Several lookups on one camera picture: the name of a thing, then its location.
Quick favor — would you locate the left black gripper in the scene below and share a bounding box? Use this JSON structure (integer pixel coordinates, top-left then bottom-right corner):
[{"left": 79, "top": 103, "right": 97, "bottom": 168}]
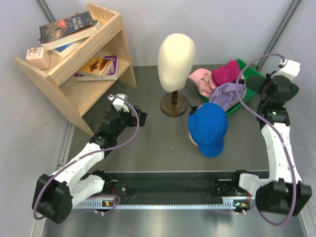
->
[{"left": 114, "top": 106, "right": 147, "bottom": 138}]

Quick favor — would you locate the magenta cap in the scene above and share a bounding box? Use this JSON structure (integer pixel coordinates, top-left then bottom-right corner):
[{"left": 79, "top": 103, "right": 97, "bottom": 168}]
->
[{"left": 211, "top": 60, "right": 240, "bottom": 86}]

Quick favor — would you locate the blue cap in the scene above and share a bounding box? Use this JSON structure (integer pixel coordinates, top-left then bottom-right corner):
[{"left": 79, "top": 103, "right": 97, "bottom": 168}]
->
[{"left": 188, "top": 103, "right": 228, "bottom": 158}]

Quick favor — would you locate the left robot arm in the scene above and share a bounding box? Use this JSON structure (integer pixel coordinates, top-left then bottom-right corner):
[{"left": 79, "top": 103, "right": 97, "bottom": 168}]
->
[{"left": 32, "top": 106, "right": 148, "bottom": 224}]

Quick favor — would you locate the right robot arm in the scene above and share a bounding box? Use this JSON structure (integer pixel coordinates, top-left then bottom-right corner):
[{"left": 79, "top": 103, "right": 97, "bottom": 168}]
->
[{"left": 230, "top": 75, "right": 312, "bottom": 216}]

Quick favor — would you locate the green plastic bin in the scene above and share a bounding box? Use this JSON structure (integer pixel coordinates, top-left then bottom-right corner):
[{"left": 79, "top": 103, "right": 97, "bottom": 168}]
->
[{"left": 196, "top": 59, "right": 264, "bottom": 116}]

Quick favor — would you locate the black beige cap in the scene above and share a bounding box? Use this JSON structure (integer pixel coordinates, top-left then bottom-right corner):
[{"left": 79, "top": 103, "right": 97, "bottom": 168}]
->
[{"left": 227, "top": 75, "right": 247, "bottom": 113}]

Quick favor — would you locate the dark wooden mannequin stand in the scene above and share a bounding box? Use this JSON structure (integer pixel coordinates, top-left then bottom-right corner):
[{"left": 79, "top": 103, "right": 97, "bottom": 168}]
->
[{"left": 160, "top": 91, "right": 188, "bottom": 117}]

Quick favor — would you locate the lavender cap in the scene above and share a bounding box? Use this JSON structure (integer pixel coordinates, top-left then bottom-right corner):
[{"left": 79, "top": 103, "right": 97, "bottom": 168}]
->
[{"left": 209, "top": 83, "right": 245, "bottom": 112}]

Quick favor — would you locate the round wooden hat stand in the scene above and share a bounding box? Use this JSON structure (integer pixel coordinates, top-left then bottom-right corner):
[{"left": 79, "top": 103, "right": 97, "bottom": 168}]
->
[{"left": 189, "top": 132, "right": 198, "bottom": 146}]

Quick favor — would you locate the light pink cap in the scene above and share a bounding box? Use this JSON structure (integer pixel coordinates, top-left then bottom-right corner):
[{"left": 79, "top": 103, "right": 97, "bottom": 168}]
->
[{"left": 188, "top": 69, "right": 217, "bottom": 98}]

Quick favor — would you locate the orange purple paperback book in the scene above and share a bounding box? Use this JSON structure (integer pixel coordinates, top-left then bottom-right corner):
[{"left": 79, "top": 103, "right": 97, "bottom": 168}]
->
[{"left": 74, "top": 55, "right": 119, "bottom": 81}]

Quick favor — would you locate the cream mannequin head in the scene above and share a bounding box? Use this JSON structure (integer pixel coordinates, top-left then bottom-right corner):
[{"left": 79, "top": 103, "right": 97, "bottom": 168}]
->
[{"left": 158, "top": 33, "right": 196, "bottom": 92}]

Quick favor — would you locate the wooden bookshelf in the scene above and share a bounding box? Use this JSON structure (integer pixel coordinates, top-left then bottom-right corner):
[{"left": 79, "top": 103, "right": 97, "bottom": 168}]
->
[{"left": 14, "top": 2, "right": 137, "bottom": 135}]

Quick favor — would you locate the blue cover book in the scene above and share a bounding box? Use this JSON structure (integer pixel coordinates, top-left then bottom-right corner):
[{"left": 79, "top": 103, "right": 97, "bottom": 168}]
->
[{"left": 52, "top": 40, "right": 83, "bottom": 58}]

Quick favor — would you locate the pink power adapter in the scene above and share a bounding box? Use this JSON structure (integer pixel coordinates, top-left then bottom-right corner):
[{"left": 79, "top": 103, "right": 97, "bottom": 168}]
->
[{"left": 26, "top": 47, "right": 51, "bottom": 70}]

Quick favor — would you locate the dark cover paperback book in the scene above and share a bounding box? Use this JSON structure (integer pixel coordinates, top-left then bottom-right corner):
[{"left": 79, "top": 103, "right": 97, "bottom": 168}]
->
[{"left": 39, "top": 11, "right": 101, "bottom": 50}]

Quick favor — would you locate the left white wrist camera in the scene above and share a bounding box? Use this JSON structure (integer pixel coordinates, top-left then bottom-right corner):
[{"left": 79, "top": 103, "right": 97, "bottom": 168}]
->
[{"left": 108, "top": 94, "right": 129, "bottom": 112}]

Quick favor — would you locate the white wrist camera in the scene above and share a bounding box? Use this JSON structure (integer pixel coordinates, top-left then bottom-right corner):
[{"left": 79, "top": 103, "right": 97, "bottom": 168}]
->
[
  {"left": 272, "top": 59, "right": 300, "bottom": 81},
  {"left": 108, "top": 94, "right": 129, "bottom": 112}
]

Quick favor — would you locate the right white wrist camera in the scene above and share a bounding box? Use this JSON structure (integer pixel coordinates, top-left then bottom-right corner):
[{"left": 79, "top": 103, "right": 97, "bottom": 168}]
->
[{"left": 272, "top": 59, "right": 300, "bottom": 81}]

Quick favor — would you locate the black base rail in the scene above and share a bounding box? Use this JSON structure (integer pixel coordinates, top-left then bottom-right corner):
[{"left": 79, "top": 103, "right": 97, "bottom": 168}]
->
[{"left": 102, "top": 171, "right": 248, "bottom": 205}]

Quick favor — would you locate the grey cable duct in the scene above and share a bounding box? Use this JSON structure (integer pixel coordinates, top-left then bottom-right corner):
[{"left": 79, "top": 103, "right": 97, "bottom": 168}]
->
[{"left": 73, "top": 197, "right": 251, "bottom": 210}]

